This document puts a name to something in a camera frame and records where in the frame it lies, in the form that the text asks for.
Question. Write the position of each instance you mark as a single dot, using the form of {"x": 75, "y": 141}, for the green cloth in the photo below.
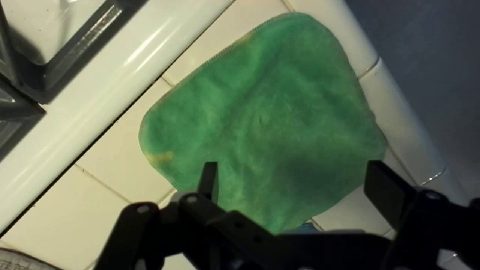
{"x": 282, "y": 114}

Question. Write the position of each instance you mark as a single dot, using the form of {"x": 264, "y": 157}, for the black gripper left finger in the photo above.
{"x": 207, "y": 184}

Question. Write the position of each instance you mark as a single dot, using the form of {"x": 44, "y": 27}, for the blue cloth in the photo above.
{"x": 308, "y": 228}

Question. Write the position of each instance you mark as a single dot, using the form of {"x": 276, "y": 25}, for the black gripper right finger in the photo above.
{"x": 389, "y": 192}

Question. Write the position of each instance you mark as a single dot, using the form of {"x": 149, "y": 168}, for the black stove grate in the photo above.
{"x": 26, "y": 84}

